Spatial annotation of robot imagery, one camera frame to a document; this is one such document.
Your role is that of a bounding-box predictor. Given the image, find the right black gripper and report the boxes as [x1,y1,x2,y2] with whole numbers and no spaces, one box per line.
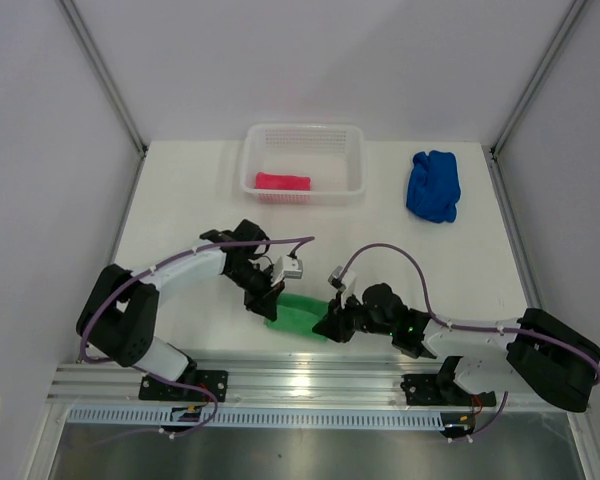
[313,290,395,344]

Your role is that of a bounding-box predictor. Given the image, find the pink towel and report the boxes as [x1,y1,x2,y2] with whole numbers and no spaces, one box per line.
[255,172,311,191]

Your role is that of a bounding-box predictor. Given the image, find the slotted cable duct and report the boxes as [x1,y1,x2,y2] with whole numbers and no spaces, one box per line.
[67,405,444,432]

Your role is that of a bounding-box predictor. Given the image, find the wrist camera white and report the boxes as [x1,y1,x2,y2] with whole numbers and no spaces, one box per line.
[328,266,357,308]
[271,255,304,284]

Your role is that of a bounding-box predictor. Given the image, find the green towel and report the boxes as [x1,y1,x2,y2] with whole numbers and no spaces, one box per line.
[264,293,328,342]

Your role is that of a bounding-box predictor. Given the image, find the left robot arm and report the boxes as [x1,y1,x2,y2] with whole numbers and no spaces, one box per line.
[76,219,284,400]

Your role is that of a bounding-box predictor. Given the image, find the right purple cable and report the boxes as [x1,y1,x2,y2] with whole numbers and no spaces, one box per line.
[339,243,600,441]

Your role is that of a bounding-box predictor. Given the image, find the aluminium mounting rail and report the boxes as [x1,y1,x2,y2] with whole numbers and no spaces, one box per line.
[46,350,439,410]

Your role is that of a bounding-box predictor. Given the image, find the white plastic basket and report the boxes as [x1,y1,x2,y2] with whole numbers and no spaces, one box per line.
[239,123,367,205]

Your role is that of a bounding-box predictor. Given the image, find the right aluminium frame post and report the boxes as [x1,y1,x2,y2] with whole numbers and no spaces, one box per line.
[489,0,594,161]

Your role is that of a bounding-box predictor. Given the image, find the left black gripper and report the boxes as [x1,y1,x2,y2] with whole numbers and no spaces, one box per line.
[225,260,285,321]

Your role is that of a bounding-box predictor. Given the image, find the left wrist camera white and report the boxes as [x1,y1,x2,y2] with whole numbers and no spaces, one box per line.
[271,255,304,284]

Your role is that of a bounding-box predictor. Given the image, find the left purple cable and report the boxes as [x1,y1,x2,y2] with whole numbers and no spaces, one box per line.
[78,235,316,444]

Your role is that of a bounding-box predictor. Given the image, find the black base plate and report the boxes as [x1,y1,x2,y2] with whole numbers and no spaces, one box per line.
[400,374,497,407]
[138,369,229,403]

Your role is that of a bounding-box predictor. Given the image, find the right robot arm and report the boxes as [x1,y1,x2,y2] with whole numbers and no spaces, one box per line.
[312,283,600,413]

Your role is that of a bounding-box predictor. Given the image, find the aluminium frame post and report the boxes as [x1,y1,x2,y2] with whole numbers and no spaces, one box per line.
[489,0,594,161]
[55,0,148,159]

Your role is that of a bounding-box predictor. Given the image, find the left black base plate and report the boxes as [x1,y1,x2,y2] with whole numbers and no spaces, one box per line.
[138,369,229,403]

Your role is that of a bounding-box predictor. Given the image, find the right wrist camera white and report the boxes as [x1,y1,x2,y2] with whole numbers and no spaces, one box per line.
[328,266,357,308]

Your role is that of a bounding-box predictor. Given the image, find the left aluminium frame post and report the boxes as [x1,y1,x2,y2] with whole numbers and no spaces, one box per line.
[55,0,148,159]

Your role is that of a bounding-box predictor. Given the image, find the blue towel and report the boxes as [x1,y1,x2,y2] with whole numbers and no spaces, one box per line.
[405,150,461,224]

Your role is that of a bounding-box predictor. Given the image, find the purple cable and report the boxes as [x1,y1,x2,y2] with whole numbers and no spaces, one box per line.
[339,243,600,441]
[78,235,316,444]

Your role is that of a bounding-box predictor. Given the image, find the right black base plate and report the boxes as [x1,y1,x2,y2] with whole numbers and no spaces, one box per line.
[400,374,497,407]

